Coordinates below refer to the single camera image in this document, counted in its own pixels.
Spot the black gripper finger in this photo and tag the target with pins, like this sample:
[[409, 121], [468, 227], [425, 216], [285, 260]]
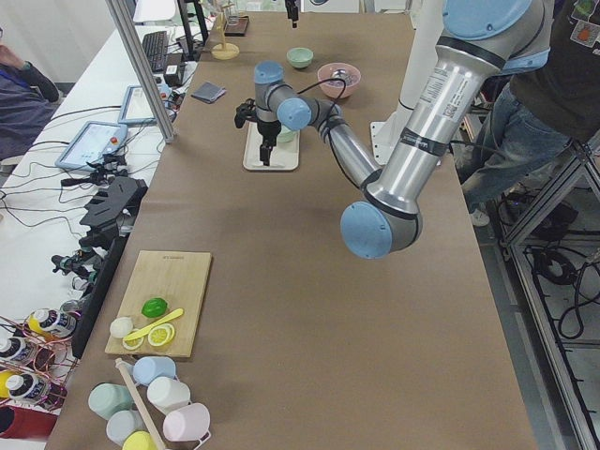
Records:
[[265, 150]]

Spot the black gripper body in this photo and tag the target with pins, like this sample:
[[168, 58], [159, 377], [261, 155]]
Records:
[[267, 128]]

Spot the green bowl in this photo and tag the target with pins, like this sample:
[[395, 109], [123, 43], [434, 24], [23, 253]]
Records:
[[286, 135], [299, 57]]

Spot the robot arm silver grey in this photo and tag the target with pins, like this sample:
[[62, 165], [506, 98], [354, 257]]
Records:
[[462, 43]]

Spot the cream rectangular tray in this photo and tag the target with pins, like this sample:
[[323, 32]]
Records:
[[284, 157]]

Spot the grey folded cloth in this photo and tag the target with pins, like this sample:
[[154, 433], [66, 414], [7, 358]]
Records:
[[209, 92]]

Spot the metal ice scoop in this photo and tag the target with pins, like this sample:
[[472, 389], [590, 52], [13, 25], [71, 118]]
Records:
[[340, 78]]

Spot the wooden mug tree stand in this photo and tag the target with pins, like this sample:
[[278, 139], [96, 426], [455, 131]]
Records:
[[222, 50]]

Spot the pink bowl with ice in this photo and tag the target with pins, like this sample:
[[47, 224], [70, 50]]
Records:
[[324, 74]]

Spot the dark wooden tray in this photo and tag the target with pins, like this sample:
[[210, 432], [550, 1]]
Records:
[[237, 27]]

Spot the robot gripper tip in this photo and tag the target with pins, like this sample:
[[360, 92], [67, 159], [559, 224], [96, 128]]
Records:
[[292, 8]]

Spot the teach pendant tablet far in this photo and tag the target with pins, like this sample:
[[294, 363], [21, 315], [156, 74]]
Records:
[[135, 109]]

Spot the teach pendant tablet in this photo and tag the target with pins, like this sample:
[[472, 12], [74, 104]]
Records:
[[92, 143], [135, 109]]

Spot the black keyboard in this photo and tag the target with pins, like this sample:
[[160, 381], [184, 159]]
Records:
[[155, 46]]

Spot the wooden cutting board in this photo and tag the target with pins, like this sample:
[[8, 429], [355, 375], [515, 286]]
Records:
[[177, 277]]

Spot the black plastic stand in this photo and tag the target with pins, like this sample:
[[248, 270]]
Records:
[[123, 193]]

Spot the teach pendant tablet near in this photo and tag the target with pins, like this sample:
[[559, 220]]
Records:
[[92, 143]]

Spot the yellow plastic knife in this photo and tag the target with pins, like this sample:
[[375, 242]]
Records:
[[147, 329]]

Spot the green lime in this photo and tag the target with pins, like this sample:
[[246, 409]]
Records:
[[154, 307]]

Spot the lemon slice right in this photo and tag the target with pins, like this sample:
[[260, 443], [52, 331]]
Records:
[[161, 335]]

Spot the lemon slice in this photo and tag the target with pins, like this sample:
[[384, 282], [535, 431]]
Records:
[[161, 335], [132, 344]]

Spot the white garlic bun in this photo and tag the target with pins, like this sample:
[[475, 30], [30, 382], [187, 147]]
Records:
[[121, 327]]

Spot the seated person dark clothes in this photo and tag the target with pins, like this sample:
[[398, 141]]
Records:
[[28, 101]]

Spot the lemon slice left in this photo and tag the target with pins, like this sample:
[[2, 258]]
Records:
[[132, 344]]

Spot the blue cup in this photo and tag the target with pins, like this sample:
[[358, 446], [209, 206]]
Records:
[[148, 368]]

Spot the white cup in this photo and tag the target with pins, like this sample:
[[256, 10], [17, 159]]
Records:
[[167, 394]]

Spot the yellow bottle upper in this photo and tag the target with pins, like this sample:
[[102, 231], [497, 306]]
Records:
[[57, 323]]

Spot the yellow bottle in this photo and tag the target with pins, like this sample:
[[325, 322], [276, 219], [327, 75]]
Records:
[[28, 388], [57, 323]]

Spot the pink cup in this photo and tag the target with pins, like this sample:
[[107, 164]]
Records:
[[189, 423]]

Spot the green cup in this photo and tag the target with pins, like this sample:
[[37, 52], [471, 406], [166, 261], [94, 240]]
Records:
[[106, 399]]

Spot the grey cup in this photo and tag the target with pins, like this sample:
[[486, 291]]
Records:
[[122, 424]]

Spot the yellow cup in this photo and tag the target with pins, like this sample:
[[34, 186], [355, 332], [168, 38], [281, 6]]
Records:
[[139, 440]]

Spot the yellow bottle lower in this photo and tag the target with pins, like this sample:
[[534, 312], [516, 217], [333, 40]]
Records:
[[28, 388]]

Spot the white camera pole mount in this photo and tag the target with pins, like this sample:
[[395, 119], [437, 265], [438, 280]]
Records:
[[389, 136]]

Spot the aluminium frame post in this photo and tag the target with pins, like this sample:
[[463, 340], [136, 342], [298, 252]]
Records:
[[138, 60]]

